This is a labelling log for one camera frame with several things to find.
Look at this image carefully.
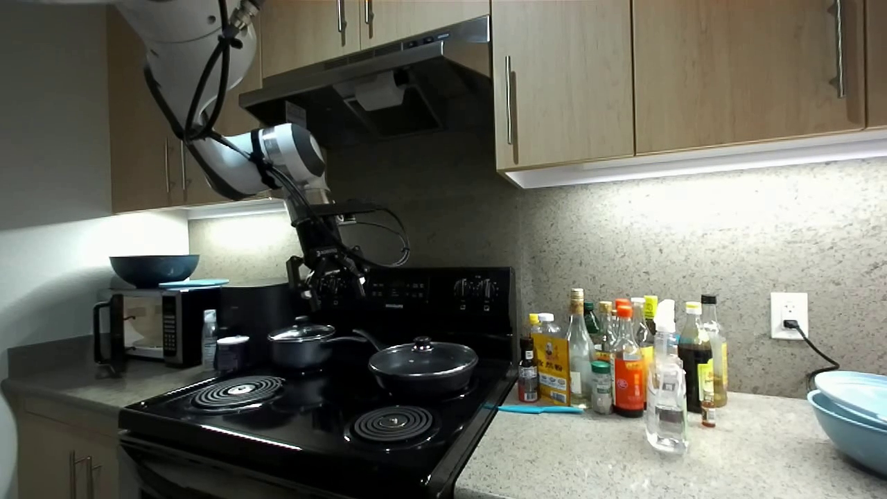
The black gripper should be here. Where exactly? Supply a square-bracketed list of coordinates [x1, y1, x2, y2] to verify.
[282, 241, 372, 323]

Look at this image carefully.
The glass frying pan lid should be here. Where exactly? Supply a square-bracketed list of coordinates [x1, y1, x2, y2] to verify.
[368, 337, 479, 371]

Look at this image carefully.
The glass saucepan lid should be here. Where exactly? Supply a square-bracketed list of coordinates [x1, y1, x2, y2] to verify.
[267, 317, 337, 346]

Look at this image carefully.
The grey saucepan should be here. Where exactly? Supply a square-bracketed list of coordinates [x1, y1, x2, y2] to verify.
[267, 317, 341, 375]

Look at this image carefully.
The black air fryer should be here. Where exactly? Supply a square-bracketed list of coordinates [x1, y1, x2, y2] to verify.
[218, 280, 314, 344]

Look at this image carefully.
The teal plate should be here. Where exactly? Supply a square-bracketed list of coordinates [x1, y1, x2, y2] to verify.
[154, 276, 229, 291]

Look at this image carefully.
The large burner coil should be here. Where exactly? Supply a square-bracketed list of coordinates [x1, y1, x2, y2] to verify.
[189, 371, 289, 416]

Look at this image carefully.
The black electric stove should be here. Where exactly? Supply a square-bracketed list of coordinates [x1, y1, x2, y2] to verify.
[115, 265, 520, 499]

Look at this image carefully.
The small burner coil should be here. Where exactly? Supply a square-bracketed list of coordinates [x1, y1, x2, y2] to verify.
[347, 403, 440, 448]

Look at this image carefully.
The black toaster oven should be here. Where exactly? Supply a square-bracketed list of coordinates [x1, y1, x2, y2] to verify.
[92, 284, 222, 371]

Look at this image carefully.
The dark blue bowl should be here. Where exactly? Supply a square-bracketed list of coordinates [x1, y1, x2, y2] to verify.
[109, 253, 201, 291]

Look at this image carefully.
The stainless range hood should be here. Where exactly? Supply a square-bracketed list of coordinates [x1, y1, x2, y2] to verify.
[236, 11, 492, 151]

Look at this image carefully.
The small dark spice jar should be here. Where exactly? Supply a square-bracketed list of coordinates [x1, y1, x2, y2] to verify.
[516, 337, 540, 405]

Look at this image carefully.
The teal utensil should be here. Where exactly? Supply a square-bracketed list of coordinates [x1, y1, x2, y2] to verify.
[497, 400, 589, 416]

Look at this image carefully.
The glass bottle gold cap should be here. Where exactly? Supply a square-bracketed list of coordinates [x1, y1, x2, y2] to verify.
[566, 285, 595, 409]

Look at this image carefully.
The wooden cabinet over hood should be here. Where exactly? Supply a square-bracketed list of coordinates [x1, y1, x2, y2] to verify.
[254, 0, 492, 80]

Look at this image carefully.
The small green lid jar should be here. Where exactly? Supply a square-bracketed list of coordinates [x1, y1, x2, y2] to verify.
[589, 356, 614, 416]

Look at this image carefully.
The orange sauce bottle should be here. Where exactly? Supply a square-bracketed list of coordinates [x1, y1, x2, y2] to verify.
[609, 296, 648, 418]

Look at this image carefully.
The narrow wooden cabinet door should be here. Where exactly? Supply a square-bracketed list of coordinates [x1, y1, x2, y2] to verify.
[491, 0, 638, 172]

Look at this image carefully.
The wooden base cabinet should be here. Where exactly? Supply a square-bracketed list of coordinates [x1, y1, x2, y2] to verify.
[10, 405, 128, 499]

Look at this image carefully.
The bottle yellow green cap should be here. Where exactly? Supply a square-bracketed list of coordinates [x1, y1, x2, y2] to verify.
[639, 291, 659, 371]

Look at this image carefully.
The clear spray bottle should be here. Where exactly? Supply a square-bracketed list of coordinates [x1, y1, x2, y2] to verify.
[644, 296, 691, 457]

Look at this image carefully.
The dark soy sauce bottle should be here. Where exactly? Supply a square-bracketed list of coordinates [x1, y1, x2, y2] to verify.
[675, 299, 714, 414]

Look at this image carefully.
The under-cabinet light strip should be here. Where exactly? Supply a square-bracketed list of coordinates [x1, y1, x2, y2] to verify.
[505, 127, 887, 193]

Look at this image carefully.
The wide wooden cabinet door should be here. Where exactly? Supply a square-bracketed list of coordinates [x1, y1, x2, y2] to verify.
[632, 0, 867, 156]

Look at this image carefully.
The light blue bowl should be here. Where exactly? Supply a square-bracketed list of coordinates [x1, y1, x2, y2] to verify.
[813, 370, 887, 427]
[804, 388, 887, 479]

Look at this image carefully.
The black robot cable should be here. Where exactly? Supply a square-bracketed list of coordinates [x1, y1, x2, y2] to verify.
[140, 0, 413, 272]

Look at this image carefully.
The wooden two-door wall cabinet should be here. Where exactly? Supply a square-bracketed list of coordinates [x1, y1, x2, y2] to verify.
[104, 8, 330, 213]

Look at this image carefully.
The white wall outlet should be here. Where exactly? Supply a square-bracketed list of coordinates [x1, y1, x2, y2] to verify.
[767, 288, 813, 344]

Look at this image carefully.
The black plug cable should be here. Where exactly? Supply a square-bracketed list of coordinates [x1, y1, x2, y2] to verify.
[779, 317, 842, 382]

